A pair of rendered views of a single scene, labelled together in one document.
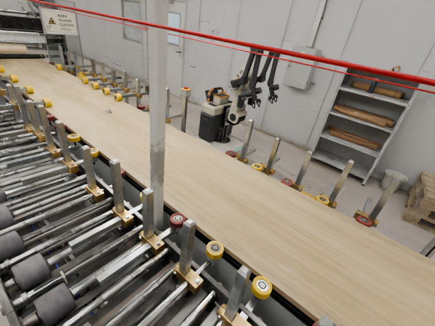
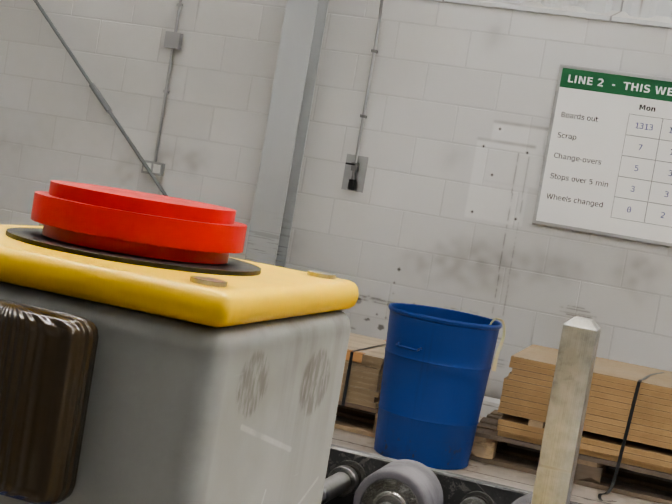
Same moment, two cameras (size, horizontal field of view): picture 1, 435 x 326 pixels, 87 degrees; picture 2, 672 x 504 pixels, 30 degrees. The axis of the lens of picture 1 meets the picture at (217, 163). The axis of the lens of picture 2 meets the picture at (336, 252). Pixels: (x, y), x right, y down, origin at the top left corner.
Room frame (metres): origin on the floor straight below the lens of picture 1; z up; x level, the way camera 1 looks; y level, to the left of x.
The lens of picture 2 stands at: (2.40, 0.37, 1.24)
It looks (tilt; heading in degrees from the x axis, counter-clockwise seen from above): 3 degrees down; 163
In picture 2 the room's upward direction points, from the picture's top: 10 degrees clockwise
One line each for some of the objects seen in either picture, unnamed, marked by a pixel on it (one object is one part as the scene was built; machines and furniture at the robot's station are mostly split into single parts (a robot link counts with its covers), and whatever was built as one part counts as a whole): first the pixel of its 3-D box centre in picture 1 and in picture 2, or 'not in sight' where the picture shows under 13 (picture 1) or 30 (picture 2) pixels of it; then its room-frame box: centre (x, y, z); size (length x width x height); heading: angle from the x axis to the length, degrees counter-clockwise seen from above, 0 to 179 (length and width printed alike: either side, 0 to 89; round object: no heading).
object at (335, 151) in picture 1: (358, 125); not in sight; (3.43, -1.99, 0.78); 0.90 x 0.45 x 1.55; 55
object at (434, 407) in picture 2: not in sight; (436, 383); (-3.14, 2.62, 0.36); 0.59 x 0.57 x 0.73; 145
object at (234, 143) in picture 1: (219, 145); not in sight; (3.22, 0.00, 0.16); 0.67 x 0.64 x 0.25; 55
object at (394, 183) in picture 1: (376, 210); not in sight; (1.17, -1.03, 0.92); 0.04 x 0.04 x 0.48; 55
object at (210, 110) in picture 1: (219, 118); not in sight; (3.28, 0.08, 0.59); 0.55 x 0.34 x 0.83; 145
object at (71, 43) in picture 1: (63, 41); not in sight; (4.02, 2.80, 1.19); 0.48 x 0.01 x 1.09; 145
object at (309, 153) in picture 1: (299, 179); not in sight; (1.46, -0.62, 0.88); 0.04 x 0.04 x 0.48; 55
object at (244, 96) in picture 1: (246, 98); not in sight; (3.05, -0.23, 0.99); 0.28 x 0.16 x 0.22; 145
